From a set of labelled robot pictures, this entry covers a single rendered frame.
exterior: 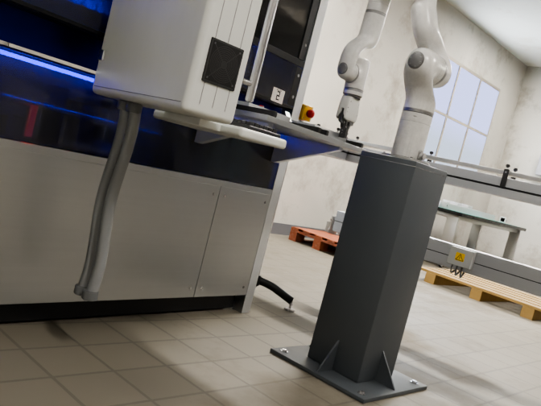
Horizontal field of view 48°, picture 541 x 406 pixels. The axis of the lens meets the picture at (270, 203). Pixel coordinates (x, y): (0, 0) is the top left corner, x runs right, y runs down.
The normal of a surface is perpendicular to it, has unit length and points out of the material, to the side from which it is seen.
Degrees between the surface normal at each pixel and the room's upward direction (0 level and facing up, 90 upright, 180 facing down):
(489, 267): 90
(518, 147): 90
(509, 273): 90
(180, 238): 90
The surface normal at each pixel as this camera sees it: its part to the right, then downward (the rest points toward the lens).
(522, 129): -0.67, -0.12
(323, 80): 0.70, 0.22
